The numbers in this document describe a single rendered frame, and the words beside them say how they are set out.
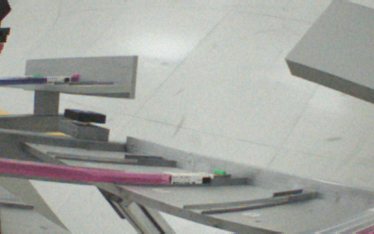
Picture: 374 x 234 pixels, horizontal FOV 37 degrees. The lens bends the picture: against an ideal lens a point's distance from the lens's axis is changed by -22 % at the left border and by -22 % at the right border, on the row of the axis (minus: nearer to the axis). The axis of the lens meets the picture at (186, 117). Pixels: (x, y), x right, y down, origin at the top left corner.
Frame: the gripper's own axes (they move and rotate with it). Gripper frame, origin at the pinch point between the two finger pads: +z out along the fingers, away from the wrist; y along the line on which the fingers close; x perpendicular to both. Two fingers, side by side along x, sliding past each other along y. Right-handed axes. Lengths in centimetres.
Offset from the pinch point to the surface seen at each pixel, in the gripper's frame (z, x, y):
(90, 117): 3.9, 10.6, 21.3
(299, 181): 8, 15, 50
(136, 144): 7.1, 16.6, 24.2
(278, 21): -23, 155, -44
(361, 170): 21, 108, 20
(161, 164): 8.4, 13.9, 31.1
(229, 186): 9.1, 12.2, 42.4
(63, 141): 6.9, 5.5, 21.4
